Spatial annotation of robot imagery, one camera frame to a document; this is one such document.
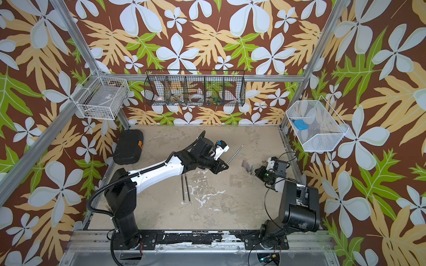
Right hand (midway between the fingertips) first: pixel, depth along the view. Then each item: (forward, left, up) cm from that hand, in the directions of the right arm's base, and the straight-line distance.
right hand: (255, 169), depth 95 cm
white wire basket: (+25, +83, +32) cm, 93 cm away
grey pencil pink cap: (-11, +39, -3) cm, 40 cm away
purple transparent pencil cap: (+3, +4, -2) cm, 5 cm away
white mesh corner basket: (+13, -29, +23) cm, 40 cm away
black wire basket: (+39, +37, +29) cm, 61 cm away
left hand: (-6, +17, +15) cm, 24 cm away
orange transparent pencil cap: (+6, +5, -3) cm, 9 cm away
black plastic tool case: (+14, +77, +4) cm, 79 cm away
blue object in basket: (+14, -22, +23) cm, 34 cm away
